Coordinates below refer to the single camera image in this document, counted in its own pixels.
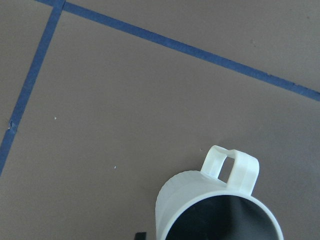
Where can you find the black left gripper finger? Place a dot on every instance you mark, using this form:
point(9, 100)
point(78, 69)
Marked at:
point(140, 236)

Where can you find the white mug with handle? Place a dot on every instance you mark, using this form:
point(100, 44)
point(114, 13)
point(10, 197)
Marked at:
point(216, 202)

